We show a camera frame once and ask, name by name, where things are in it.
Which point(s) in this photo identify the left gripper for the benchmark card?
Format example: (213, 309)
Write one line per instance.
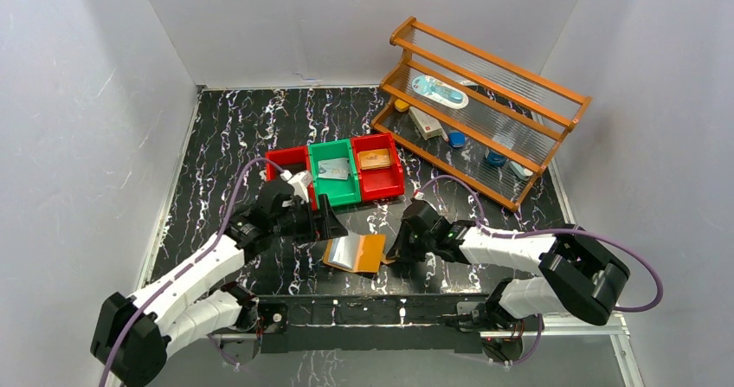
(316, 221)

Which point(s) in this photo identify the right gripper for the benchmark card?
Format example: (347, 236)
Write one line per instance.
(405, 237)

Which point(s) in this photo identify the orange card holder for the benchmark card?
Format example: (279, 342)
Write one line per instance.
(354, 253)

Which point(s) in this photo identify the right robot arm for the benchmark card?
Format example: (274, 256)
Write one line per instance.
(569, 271)

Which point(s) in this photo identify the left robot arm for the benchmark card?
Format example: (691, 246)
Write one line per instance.
(136, 334)

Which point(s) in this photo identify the grey card in bin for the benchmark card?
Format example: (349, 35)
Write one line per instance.
(335, 168)

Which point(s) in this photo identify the gold card in bin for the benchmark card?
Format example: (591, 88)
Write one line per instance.
(374, 159)

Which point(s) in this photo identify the green bin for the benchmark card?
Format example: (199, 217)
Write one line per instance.
(339, 192)

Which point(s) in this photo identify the right red bin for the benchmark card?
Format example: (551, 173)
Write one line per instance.
(379, 169)

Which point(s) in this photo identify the red bin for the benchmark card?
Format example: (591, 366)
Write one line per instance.
(379, 169)
(295, 160)

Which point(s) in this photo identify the left red bin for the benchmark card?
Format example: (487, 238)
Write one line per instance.
(295, 160)

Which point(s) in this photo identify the white small box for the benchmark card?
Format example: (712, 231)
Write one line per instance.
(428, 126)

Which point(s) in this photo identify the blue round object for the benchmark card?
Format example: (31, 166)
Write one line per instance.
(456, 140)

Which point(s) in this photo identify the dark blue cup object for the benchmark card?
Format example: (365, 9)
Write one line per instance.
(494, 158)

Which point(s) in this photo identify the yellow small object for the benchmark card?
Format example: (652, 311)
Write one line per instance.
(401, 106)

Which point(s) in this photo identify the light blue white object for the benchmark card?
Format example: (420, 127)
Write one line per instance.
(520, 171)

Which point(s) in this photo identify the orange wooden rack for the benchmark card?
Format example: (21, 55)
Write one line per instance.
(511, 110)

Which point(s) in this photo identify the blue packaged tool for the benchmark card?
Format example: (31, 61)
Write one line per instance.
(433, 89)

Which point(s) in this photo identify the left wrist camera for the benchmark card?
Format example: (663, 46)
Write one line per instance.
(301, 182)

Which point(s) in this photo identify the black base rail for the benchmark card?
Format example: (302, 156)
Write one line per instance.
(377, 322)

